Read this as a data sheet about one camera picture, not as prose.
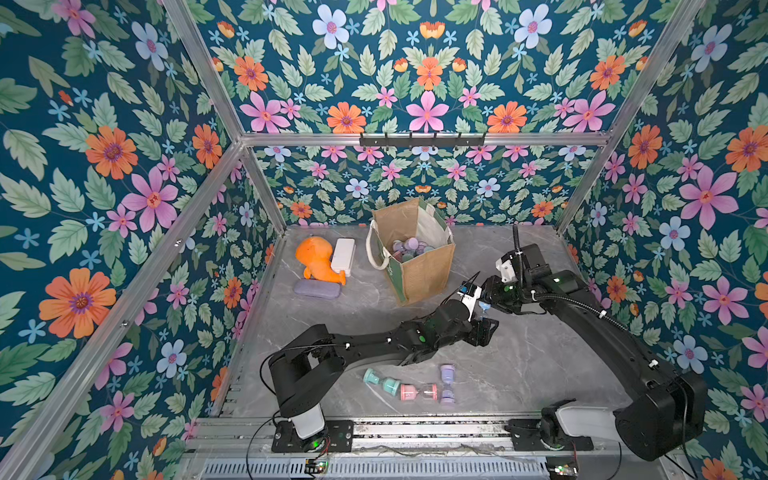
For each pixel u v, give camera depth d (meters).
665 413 0.39
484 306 0.77
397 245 1.07
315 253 1.04
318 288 1.01
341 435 0.73
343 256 1.06
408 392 0.78
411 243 1.01
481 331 0.68
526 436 0.73
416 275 0.88
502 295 0.69
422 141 0.92
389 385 0.79
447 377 0.82
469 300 0.70
